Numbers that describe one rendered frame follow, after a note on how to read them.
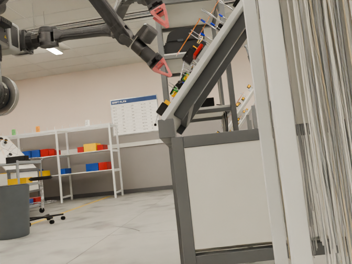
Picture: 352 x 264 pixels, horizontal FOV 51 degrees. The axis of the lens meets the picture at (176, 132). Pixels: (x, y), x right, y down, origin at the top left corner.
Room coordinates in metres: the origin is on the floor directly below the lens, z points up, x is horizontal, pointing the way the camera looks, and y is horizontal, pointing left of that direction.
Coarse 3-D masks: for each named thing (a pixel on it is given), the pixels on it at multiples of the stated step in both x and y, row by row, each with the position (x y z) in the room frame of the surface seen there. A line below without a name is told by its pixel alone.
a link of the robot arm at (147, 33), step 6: (144, 24) 1.45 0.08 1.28; (144, 30) 1.46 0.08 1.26; (150, 30) 1.45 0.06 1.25; (156, 30) 1.49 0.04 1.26; (120, 36) 1.46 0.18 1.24; (126, 36) 1.45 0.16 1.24; (144, 36) 1.46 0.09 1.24; (150, 36) 1.46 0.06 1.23; (126, 42) 1.47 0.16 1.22; (132, 42) 1.52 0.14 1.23; (150, 42) 1.49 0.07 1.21
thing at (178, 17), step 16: (176, 0) 2.47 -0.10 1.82; (192, 0) 2.47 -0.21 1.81; (208, 0) 2.50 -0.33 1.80; (176, 16) 2.79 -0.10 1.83; (192, 16) 2.82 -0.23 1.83; (208, 16) 2.86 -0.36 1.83; (224, 16) 2.47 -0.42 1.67; (160, 32) 2.47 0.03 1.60; (160, 48) 2.47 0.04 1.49; (176, 64) 2.75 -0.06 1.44; (208, 112) 2.47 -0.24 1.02; (224, 112) 2.78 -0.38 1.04; (224, 128) 3.02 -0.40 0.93; (176, 192) 2.47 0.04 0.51; (176, 208) 2.47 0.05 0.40
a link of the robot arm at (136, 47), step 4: (136, 40) 1.49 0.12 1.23; (140, 40) 1.49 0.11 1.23; (132, 44) 1.51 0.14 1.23; (136, 44) 1.48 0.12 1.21; (140, 44) 1.49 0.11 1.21; (144, 44) 1.49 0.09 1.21; (132, 48) 1.50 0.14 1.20; (136, 48) 1.49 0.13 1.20; (140, 48) 1.48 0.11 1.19; (144, 48) 1.49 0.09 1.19; (136, 52) 1.50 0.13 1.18; (140, 52) 1.49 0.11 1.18
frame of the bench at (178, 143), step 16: (256, 128) 1.24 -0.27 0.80; (176, 144) 1.24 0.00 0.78; (192, 144) 1.24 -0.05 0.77; (208, 144) 1.24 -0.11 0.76; (176, 160) 1.24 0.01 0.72; (176, 176) 1.24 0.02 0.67; (192, 240) 1.24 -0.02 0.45; (320, 240) 1.27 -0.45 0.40; (192, 256) 1.24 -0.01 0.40; (208, 256) 1.24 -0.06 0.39; (224, 256) 1.24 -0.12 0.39; (240, 256) 1.24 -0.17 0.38; (256, 256) 1.24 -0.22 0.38; (272, 256) 1.24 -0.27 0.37; (288, 256) 1.24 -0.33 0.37
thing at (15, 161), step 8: (8, 160) 6.53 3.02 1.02; (16, 160) 6.12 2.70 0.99; (24, 160) 6.48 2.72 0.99; (32, 160) 6.64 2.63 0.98; (40, 160) 6.94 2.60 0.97; (16, 168) 6.98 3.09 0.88; (40, 168) 6.94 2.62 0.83; (16, 176) 6.98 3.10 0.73; (40, 176) 6.94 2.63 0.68; (8, 184) 6.53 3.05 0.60; (32, 184) 6.57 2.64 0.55; (32, 200) 6.66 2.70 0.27; (40, 200) 6.93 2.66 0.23; (40, 208) 6.89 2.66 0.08
